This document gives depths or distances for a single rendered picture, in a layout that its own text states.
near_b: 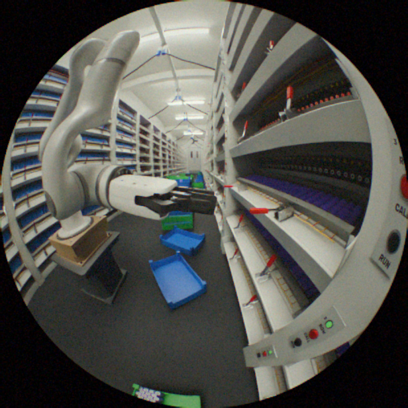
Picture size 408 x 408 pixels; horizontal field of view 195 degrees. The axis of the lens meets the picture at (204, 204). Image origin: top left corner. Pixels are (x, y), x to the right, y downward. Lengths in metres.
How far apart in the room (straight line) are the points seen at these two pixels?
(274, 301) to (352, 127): 0.35
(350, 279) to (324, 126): 0.18
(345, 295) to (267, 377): 0.40
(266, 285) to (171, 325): 0.43
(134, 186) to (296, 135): 0.26
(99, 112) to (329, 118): 0.34
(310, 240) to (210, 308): 0.53
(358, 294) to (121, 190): 0.31
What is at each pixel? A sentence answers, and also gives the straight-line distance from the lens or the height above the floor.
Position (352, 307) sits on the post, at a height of 0.48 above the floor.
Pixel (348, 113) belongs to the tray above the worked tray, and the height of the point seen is 0.66.
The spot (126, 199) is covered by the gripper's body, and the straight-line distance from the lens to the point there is 0.18.
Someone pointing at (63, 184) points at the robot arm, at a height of 0.58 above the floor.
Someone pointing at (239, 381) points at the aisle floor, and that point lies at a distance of 0.61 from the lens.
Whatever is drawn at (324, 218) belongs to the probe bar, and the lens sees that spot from 0.23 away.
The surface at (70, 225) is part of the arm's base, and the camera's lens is 0.62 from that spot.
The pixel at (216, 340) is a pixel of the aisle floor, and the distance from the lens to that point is 0.59.
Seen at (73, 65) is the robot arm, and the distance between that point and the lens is 0.51.
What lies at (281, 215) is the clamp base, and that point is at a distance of 0.25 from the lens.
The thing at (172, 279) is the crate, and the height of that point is 0.00.
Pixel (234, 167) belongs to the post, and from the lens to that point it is 0.66.
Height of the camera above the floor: 0.58
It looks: 18 degrees down
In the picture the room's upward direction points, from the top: straight up
